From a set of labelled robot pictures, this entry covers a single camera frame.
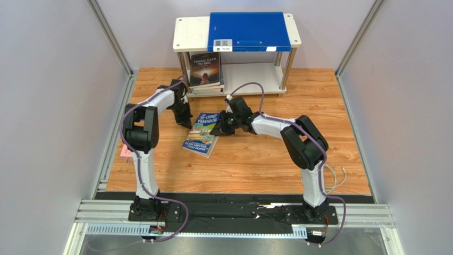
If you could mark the pink paper note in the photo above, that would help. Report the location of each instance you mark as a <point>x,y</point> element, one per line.
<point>126,155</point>

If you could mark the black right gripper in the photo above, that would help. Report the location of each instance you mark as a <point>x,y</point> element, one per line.
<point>227,123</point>

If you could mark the white two-tier shelf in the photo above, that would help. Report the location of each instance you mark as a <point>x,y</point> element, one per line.
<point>270,69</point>

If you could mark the blue file folder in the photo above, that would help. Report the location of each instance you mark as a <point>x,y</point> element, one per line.
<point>247,32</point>

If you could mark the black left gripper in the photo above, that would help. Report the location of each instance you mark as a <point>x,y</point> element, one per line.
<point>183,120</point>

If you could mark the blue 91-Storey Treehouse book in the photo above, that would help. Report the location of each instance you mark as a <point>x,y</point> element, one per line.
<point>199,140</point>

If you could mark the Three Days to See book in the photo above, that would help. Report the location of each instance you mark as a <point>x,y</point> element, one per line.
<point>205,70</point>

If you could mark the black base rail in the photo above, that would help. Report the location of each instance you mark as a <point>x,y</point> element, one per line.
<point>218,213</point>

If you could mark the Nineteen Eighty-Four book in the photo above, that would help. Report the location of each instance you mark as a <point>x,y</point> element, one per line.
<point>209,88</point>

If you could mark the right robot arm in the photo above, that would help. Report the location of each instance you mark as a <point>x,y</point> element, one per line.
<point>304,143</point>

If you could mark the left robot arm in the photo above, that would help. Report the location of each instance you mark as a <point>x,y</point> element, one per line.
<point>139,131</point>

